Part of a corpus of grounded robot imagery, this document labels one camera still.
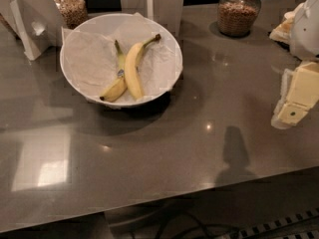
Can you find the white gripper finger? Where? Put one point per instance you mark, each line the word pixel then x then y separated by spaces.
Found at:
pixel 284 89

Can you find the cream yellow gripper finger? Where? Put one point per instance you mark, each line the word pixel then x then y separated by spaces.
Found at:
pixel 303 94

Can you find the large yellow banana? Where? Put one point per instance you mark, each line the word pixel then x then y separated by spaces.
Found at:
pixel 131 67

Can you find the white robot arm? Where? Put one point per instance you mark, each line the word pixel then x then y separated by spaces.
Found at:
pixel 304 35

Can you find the small yellow banana with sticker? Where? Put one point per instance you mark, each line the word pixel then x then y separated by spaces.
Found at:
pixel 118 86

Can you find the white bowl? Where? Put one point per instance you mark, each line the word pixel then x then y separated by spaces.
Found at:
pixel 121 60

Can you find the glass jar of grains right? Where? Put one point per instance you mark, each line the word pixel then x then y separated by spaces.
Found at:
pixel 235 18

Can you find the glass jar of grains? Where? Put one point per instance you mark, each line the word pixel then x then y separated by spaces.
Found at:
pixel 235 18
pixel 74 12

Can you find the black white striped strip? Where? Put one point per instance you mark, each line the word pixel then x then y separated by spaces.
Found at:
pixel 301 225

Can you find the white stand centre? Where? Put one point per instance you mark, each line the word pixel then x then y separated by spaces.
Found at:
pixel 165 12

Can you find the white stand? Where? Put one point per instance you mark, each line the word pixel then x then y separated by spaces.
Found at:
pixel 165 12
pixel 38 23

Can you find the white paper liner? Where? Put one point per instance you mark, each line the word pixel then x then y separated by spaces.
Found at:
pixel 89 60

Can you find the glass jar of grains left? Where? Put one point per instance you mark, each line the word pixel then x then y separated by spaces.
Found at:
pixel 74 12

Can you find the white stand left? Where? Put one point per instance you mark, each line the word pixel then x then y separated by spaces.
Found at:
pixel 38 23

